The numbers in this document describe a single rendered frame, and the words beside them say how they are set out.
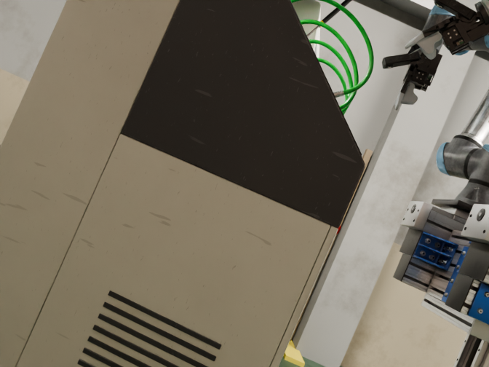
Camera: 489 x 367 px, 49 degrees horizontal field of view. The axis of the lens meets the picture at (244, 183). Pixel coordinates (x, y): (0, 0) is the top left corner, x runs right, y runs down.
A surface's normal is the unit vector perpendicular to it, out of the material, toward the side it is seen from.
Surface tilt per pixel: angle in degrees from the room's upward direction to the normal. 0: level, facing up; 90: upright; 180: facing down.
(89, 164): 90
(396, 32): 90
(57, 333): 90
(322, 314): 90
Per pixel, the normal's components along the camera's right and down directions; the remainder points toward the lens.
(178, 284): -0.13, -0.08
